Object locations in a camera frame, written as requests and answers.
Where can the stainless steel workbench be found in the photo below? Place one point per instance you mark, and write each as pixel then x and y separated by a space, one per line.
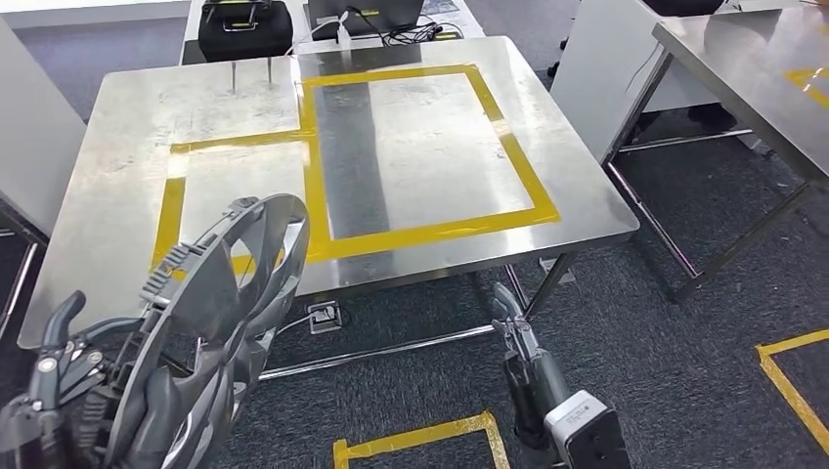
pixel 440 149

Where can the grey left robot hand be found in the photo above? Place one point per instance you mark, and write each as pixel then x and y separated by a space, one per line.
pixel 39 434

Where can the black laptop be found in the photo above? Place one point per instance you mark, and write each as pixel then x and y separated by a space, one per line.
pixel 369 16

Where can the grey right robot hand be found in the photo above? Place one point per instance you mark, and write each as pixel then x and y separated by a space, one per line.
pixel 547 385

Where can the silver plastic wheel hubcap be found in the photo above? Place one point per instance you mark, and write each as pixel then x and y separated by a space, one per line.
pixel 201 298

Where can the white desk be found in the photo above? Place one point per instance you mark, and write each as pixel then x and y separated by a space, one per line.
pixel 473 29

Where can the black carry bag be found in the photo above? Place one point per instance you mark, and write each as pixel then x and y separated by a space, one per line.
pixel 246 32

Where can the stainless steel table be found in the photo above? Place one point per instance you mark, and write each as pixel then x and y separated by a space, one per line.
pixel 745 77

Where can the metal floor outlet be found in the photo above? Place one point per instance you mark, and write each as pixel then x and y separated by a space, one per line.
pixel 325 317
pixel 558 272

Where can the printed paper sheet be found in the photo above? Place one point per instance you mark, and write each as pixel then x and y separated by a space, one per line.
pixel 443 6

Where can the white charger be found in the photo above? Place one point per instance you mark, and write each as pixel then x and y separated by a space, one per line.
pixel 344 32

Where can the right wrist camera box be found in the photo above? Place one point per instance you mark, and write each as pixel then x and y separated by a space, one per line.
pixel 583 427

